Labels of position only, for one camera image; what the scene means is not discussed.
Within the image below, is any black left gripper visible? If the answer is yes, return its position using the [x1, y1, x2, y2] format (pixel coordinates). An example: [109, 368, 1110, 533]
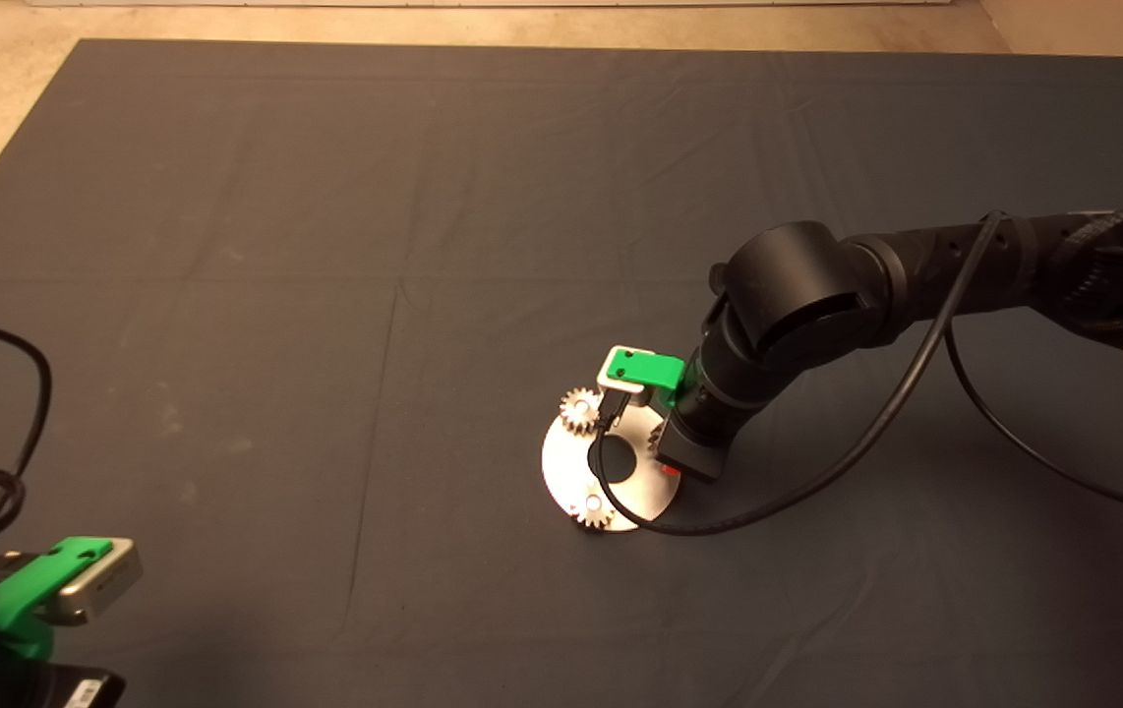
[35, 661, 127, 708]

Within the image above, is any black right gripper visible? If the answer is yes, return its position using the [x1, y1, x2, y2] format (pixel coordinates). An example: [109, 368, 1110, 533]
[655, 405, 726, 484]

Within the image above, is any bright steel planetary gear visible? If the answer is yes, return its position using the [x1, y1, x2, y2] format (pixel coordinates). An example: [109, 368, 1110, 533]
[560, 386, 603, 438]
[573, 492, 618, 532]

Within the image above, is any round metal carrier plate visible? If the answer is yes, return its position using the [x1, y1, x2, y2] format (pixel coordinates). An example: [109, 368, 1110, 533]
[542, 398, 682, 534]

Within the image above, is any dark grey table cloth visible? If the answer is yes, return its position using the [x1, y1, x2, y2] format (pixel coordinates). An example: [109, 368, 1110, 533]
[0, 37, 1123, 708]

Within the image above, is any silver left camera box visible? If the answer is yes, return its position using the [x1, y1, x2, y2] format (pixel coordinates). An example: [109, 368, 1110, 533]
[30, 539, 145, 628]

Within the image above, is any silver camera box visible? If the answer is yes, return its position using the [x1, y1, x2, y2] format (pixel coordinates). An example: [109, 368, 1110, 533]
[30, 539, 145, 628]
[596, 344, 657, 410]

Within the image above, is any silver right camera box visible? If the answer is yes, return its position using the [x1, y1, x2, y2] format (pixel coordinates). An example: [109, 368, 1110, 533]
[596, 344, 657, 410]

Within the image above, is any green right camera mount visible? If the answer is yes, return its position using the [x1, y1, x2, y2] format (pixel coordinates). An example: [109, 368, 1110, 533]
[609, 346, 690, 409]

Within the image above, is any black right camera cable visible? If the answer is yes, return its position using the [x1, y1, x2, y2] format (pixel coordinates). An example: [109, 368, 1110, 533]
[588, 209, 1123, 539]

